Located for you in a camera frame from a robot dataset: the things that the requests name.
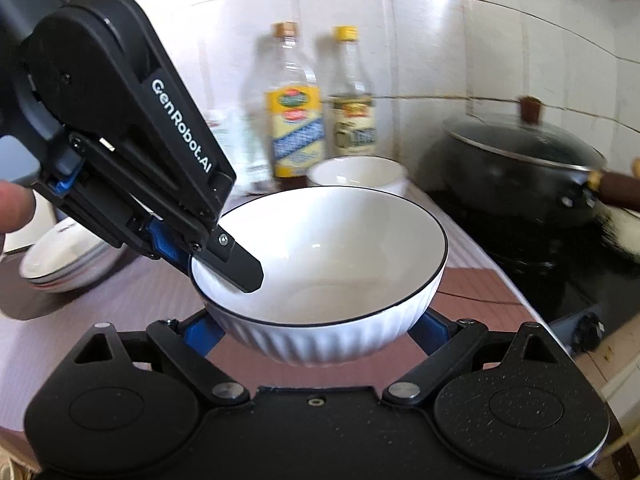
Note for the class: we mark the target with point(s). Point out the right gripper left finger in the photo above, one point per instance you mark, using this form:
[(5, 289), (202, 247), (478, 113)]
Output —
[(126, 401)]

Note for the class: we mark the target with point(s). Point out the white ribbed bowl by bottles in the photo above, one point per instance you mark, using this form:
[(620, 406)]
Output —
[(363, 171)]

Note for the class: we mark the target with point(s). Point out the black wok with lid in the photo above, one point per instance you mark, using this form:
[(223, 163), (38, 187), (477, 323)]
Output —
[(534, 190)]

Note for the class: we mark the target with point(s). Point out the purple striped cloth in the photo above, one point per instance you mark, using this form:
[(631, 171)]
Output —
[(38, 329)]

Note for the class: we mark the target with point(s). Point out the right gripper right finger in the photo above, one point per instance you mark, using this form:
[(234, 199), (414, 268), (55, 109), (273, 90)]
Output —
[(502, 400)]

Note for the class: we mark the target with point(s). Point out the person's left hand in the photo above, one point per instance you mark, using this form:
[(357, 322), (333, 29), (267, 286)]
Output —
[(17, 207)]

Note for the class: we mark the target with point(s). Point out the white cutting board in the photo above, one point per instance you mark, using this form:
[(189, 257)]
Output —
[(43, 220)]

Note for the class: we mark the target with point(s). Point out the white Morning Honey plate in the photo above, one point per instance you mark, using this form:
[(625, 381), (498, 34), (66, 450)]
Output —
[(68, 257)]

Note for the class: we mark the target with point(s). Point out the large white ribbed bowl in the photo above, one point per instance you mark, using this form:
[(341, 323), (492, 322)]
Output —
[(347, 271)]

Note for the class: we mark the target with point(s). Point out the yellow label oil bottle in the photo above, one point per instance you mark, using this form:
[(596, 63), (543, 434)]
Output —
[(294, 110)]

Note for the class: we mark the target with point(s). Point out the clear vinegar bottle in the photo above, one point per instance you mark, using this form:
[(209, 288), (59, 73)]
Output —
[(351, 98)]

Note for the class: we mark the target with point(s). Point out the white plastic seasoning bag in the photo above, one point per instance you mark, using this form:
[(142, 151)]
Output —
[(245, 149)]

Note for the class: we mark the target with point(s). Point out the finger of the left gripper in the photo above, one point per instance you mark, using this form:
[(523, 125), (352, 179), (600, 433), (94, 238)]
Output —
[(229, 260), (165, 244)]

